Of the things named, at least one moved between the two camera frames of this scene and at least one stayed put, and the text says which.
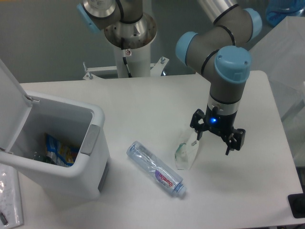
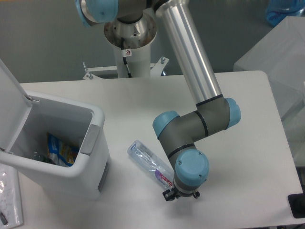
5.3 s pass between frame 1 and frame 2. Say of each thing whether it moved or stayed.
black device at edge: stayed
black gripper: moved
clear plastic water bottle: stayed
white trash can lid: stayed
